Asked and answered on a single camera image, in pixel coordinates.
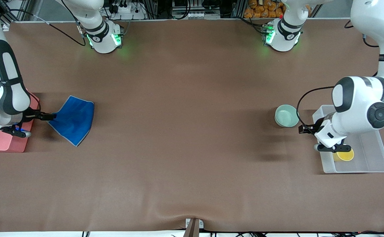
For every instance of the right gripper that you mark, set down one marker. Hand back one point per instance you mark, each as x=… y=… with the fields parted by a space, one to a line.
x=34 y=115

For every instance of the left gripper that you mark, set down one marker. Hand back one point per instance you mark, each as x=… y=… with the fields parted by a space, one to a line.
x=311 y=128

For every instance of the mint green bowl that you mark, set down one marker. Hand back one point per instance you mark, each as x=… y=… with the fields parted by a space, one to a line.
x=287 y=116

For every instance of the blue microfibre cloth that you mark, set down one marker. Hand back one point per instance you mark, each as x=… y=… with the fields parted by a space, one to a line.
x=75 y=120

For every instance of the yellow plastic cup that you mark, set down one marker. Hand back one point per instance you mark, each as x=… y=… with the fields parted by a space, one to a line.
x=345 y=156

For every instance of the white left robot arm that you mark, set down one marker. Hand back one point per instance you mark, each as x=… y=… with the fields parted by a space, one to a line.
x=356 y=98

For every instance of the pink plastic bin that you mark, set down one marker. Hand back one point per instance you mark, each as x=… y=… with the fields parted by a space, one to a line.
x=1 y=141

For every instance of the clear plastic bin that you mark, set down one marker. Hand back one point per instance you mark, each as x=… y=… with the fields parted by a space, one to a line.
x=373 y=154

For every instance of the brown table mat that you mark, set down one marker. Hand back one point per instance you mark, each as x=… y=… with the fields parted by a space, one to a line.
x=192 y=131

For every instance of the orange snack bag pile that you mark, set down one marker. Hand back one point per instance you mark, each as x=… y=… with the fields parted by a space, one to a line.
x=264 y=9

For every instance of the white power strip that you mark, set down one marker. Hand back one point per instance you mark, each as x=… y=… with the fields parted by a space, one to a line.
x=126 y=12

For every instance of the aluminium frame profile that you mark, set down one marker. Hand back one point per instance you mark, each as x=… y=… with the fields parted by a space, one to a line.
x=14 y=14

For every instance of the metal table clamp bracket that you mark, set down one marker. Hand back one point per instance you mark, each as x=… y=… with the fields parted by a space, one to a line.
x=194 y=227

